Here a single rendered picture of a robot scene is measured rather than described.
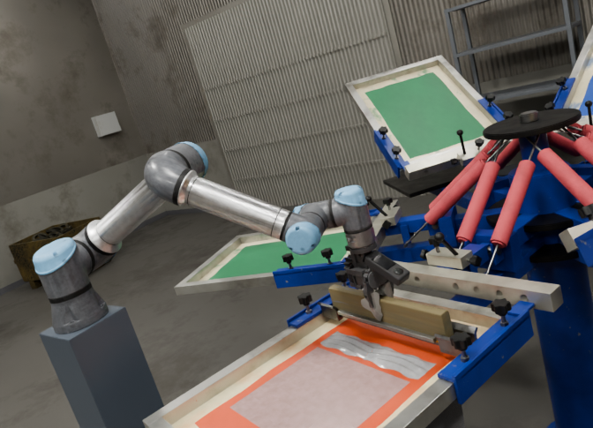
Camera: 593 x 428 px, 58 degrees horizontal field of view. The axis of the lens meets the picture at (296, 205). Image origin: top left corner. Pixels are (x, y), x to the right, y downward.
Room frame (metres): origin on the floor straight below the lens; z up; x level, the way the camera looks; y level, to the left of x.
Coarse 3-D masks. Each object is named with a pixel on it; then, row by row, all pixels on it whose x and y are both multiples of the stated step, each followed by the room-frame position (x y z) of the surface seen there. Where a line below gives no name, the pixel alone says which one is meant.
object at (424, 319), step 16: (336, 288) 1.44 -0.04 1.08; (336, 304) 1.44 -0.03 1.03; (352, 304) 1.38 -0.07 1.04; (384, 304) 1.27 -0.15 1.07; (400, 304) 1.23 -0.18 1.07; (416, 304) 1.21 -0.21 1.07; (384, 320) 1.29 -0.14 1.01; (400, 320) 1.24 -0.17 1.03; (416, 320) 1.19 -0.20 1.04; (432, 320) 1.15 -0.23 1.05; (448, 320) 1.14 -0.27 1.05; (448, 336) 1.13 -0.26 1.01
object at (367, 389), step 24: (408, 336) 1.28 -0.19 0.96; (432, 360) 1.14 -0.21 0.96; (336, 384) 1.16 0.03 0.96; (360, 384) 1.13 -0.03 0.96; (384, 384) 1.10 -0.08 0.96; (408, 384) 1.08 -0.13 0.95; (312, 408) 1.09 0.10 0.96; (336, 408) 1.07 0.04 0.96; (360, 408) 1.04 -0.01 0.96; (384, 408) 1.02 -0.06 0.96
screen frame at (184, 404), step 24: (456, 312) 1.28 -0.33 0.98; (480, 312) 1.23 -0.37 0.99; (288, 336) 1.41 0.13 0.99; (240, 360) 1.35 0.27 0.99; (264, 360) 1.36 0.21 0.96; (216, 384) 1.27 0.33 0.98; (432, 384) 1.00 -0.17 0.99; (168, 408) 1.21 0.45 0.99; (192, 408) 1.23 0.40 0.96; (408, 408) 0.95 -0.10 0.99; (432, 408) 0.94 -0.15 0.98
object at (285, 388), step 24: (360, 336) 1.35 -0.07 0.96; (384, 336) 1.31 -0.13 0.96; (288, 360) 1.34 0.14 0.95; (312, 360) 1.30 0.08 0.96; (336, 360) 1.27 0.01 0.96; (360, 360) 1.23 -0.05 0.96; (264, 384) 1.25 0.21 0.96; (288, 384) 1.22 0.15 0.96; (312, 384) 1.19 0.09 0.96; (216, 408) 1.21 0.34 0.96; (240, 408) 1.18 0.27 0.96; (264, 408) 1.15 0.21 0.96; (288, 408) 1.12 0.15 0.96
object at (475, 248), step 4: (468, 244) 1.56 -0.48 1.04; (472, 244) 1.55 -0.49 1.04; (476, 244) 1.54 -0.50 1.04; (480, 244) 1.53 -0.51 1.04; (464, 248) 1.54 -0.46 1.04; (468, 248) 1.53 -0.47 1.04; (472, 248) 1.52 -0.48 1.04; (476, 248) 1.51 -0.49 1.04; (480, 248) 1.50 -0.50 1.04; (484, 248) 1.51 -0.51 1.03; (472, 252) 1.49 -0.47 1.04; (476, 252) 1.49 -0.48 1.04; (480, 252) 1.50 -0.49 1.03; (484, 252) 1.51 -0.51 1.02; (480, 256) 1.50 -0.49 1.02; (484, 256) 1.51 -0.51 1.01; (488, 256) 1.52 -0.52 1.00; (484, 260) 1.50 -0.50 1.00; (452, 268) 1.42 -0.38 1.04; (456, 268) 1.43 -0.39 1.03; (464, 268) 1.45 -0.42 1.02; (468, 268) 1.46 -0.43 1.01
